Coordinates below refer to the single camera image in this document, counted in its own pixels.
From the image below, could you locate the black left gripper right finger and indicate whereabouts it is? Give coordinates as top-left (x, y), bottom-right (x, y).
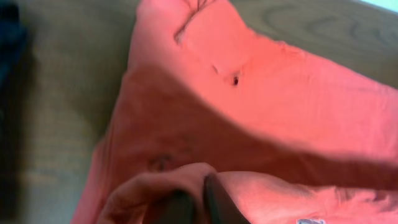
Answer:
top-left (204, 174), bottom-right (250, 224)

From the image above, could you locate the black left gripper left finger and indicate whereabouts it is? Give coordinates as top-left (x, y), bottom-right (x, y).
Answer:
top-left (155, 191), bottom-right (195, 224)

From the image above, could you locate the orange polo shirt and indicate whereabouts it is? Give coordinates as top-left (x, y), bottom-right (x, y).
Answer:
top-left (72, 0), bottom-right (397, 223)

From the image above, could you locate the folded navy blue garment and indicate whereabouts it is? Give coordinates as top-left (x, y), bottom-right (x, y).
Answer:
top-left (1, 1), bottom-right (27, 220)

